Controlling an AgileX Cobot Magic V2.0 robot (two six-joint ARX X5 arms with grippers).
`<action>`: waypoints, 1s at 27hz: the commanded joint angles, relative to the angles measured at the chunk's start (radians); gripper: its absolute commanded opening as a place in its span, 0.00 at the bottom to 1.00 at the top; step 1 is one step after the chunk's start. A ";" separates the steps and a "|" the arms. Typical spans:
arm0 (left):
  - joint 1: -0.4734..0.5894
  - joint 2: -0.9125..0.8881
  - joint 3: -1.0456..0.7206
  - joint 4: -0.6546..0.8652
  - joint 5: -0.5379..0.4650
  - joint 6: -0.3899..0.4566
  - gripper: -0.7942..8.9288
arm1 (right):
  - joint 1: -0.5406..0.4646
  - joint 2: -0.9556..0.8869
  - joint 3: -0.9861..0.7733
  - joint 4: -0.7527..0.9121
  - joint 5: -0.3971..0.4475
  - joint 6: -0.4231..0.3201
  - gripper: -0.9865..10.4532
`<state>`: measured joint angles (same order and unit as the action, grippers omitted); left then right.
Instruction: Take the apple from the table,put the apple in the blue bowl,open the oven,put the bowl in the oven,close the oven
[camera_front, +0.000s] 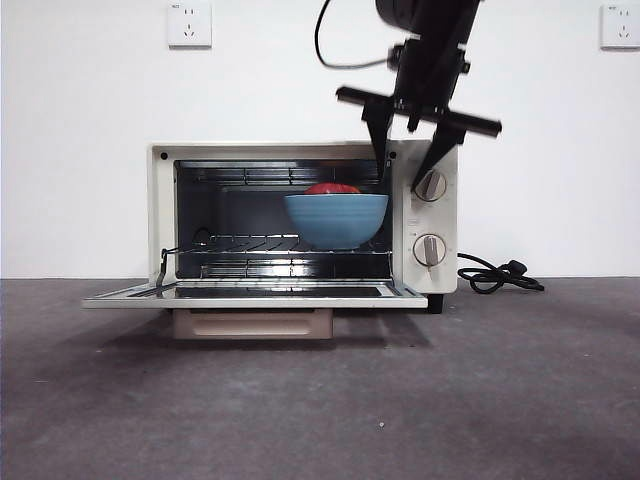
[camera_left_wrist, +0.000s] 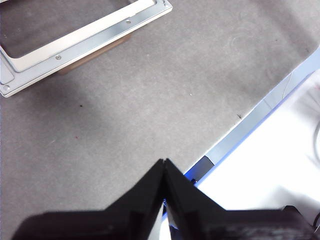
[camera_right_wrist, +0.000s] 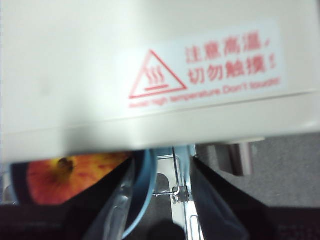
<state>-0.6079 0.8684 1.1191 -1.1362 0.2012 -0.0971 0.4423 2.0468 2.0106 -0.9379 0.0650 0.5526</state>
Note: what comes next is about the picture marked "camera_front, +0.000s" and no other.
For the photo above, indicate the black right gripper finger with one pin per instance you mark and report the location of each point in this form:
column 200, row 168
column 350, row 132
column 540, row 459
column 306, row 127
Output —
column 379, row 130
column 440, row 145

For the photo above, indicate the round cream oven knob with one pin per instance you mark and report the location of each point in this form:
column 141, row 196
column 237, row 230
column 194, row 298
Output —
column 429, row 250
column 434, row 187

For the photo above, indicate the red apple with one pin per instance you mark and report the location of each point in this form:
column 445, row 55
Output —
column 332, row 189

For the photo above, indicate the cream Toshiba toaster oven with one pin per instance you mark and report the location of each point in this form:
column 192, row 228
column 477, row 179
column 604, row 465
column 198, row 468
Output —
column 430, row 220

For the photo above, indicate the blue ribbed bowl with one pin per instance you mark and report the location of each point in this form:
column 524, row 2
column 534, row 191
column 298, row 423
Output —
column 335, row 220

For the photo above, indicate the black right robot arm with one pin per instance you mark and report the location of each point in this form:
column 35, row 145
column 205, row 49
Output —
column 440, row 20

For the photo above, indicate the white wall socket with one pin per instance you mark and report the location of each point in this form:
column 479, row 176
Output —
column 622, row 27
column 190, row 25

